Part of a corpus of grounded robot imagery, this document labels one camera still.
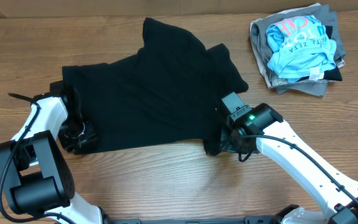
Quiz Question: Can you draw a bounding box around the black t-shirt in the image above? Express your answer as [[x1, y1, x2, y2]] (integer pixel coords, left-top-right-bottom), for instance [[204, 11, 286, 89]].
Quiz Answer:
[[62, 18, 248, 156]]

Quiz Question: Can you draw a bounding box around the light blue printed t-shirt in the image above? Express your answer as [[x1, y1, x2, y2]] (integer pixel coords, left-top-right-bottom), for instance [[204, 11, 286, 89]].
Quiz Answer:
[[266, 15, 337, 83]]

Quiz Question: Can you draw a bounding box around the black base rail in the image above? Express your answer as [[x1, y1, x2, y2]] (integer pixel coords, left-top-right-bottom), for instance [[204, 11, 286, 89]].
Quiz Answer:
[[104, 204, 331, 224]]

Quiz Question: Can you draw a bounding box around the beige folded garment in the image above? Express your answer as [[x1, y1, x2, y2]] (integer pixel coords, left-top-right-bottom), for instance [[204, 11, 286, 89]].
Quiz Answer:
[[249, 2, 346, 90]]

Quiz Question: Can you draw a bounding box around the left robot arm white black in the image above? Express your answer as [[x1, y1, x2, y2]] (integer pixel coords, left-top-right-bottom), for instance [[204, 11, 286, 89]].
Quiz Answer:
[[0, 81, 111, 224]]

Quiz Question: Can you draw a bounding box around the grey folded garment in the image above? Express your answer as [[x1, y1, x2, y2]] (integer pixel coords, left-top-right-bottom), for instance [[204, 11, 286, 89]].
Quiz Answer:
[[249, 4, 346, 98]]

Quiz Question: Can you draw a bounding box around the black folded garment in pile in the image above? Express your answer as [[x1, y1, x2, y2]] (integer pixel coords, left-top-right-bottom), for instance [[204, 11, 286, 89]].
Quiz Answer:
[[293, 25, 343, 83]]

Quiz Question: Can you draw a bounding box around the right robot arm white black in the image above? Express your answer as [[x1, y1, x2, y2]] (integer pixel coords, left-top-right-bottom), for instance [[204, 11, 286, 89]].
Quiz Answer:
[[219, 92, 358, 223]]

